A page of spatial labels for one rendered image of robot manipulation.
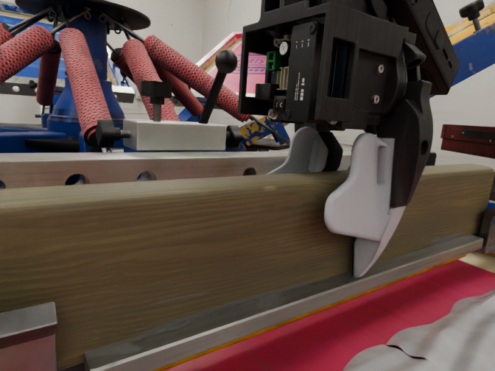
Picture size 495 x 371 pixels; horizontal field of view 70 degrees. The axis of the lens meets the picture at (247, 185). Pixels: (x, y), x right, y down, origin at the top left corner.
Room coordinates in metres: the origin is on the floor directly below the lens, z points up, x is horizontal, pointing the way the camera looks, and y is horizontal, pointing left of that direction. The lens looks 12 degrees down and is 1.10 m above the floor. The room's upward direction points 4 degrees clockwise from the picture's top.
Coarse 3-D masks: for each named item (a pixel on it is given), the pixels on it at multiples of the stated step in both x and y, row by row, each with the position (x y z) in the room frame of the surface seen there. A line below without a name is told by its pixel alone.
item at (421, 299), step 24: (456, 264) 0.35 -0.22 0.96; (384, 288) 0.28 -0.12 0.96; (408, 288) 0.28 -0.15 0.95; (432, 288) 0.29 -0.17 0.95; (456, 288) 0.29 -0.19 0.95; (480, 288) 0.29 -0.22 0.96; (336, 312) 0.24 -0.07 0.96; (360, 312) 0.24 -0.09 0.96; (384, 312) 0.24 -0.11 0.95; (408, 312) 0.24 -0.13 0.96; (432, 312) 0.25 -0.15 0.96; (384, 336) 0.21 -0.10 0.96
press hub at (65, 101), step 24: (24, 0) 0.82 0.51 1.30; (48, 0) 0.80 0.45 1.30; (72, 0) 0.79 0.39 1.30; (96, 0) 0.79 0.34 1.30; (72, 24) 0.88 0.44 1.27; (96, 24) 0.89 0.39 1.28; (144, 24) 0.97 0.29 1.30; (96, 48) 0.89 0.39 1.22; (96, 72) 0.89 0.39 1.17; (72, 96) 0.86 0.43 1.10; (48, 120) 0.85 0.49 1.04; (72, 120) 0.83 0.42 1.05; (120, 120) 0.89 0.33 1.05; (48, 144) 0.73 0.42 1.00; (72, 144) 0.73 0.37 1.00
